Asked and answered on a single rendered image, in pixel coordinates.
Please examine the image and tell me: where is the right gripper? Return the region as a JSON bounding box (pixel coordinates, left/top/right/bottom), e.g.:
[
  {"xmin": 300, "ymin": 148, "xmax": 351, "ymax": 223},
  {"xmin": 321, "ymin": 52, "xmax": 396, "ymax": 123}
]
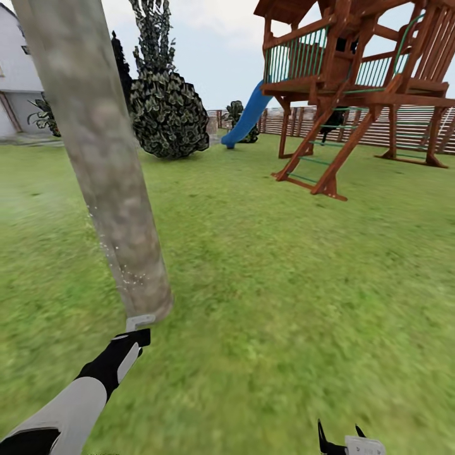
[{"xmin": 319, "ymin": 425, "xmax": 365, "ymax": 455}]

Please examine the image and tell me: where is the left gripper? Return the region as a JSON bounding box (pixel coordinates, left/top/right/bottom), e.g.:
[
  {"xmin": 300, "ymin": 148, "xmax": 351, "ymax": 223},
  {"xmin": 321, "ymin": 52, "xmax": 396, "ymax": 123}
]
[{"xmin": 130, "ymin": 327, "xmax": 151, "ymax": 348}]

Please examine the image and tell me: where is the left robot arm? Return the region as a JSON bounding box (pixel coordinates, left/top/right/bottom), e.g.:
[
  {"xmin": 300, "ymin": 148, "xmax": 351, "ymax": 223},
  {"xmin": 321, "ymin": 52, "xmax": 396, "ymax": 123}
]
[{"xmin": 0, "ymin": 314, "xmax": 155, "ymax": 455}]

